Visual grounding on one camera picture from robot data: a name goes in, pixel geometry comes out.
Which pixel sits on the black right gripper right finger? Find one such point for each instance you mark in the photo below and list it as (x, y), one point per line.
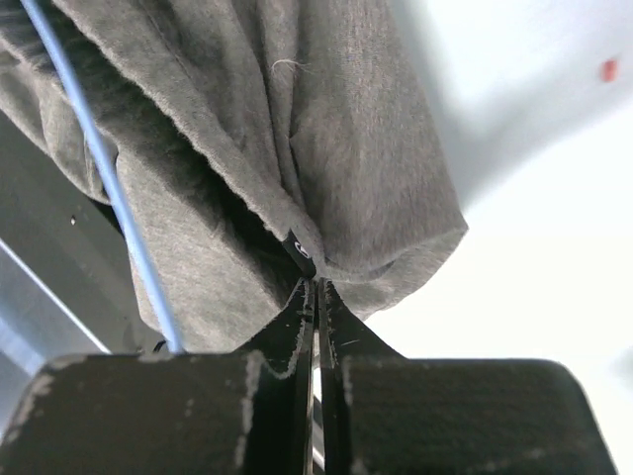
(345, 345)

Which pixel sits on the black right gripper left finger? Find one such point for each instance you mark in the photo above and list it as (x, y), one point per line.
(277, 411)

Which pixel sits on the light blue wire hanger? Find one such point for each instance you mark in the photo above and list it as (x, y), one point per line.
(110, 180)

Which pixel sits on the grey drawstring shorts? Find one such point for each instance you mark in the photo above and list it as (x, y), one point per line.
(255, 138)

